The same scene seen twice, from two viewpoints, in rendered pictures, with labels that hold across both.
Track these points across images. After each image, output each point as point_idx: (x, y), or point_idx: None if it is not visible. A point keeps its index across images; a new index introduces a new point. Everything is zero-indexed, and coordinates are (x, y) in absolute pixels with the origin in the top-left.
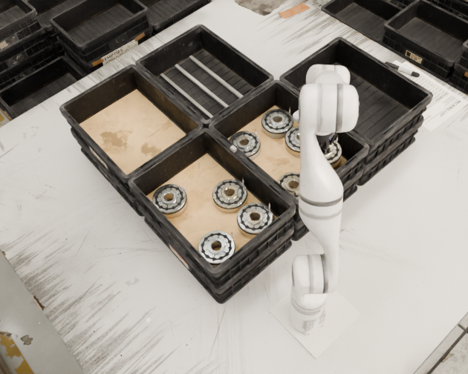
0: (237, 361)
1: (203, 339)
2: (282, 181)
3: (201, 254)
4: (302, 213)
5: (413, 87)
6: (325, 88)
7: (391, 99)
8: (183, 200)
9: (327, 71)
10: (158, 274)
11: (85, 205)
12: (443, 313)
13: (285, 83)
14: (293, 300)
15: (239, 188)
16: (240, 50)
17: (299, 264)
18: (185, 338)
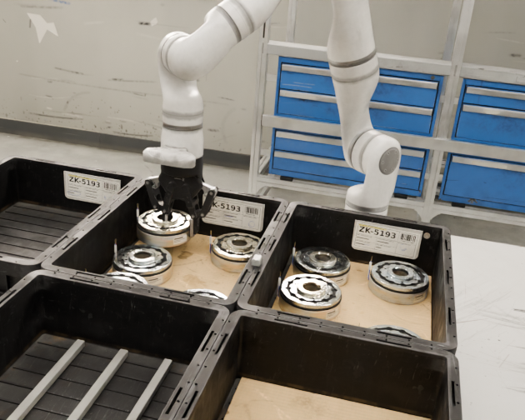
0: (457, 300)
1: (474, 330)
2: (240, 255)
3: (425, 281)
4: (377, 69)
5: None
6: None
7: None
8: (379, 327)
9: (222, 4)
10: (470, 408)
11: None
12: None
13: (48, 255)
14: (386, 210)
15: (294, 282)
16: None
17: (386, 137)
18: (495, 344)
